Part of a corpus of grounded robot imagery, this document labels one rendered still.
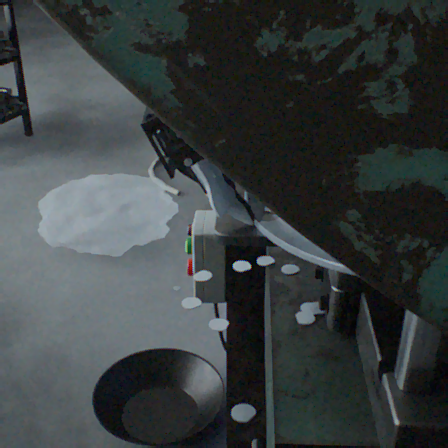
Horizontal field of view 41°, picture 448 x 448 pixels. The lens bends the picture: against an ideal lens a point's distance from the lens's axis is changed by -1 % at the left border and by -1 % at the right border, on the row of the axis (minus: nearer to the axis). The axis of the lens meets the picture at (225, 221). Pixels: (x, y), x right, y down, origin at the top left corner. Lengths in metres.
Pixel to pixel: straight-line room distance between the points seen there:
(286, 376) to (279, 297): 0.13
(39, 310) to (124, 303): 0.25
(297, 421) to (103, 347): 1.14
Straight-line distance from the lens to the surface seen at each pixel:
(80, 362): 1.63
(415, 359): 0.50
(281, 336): 0.66
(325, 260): 0.52
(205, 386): 1.47
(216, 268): 0.91
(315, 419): 0.57
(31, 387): 1.59
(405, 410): 0.51
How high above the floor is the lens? 1.06
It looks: 29 degrees down
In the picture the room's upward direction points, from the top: straight up
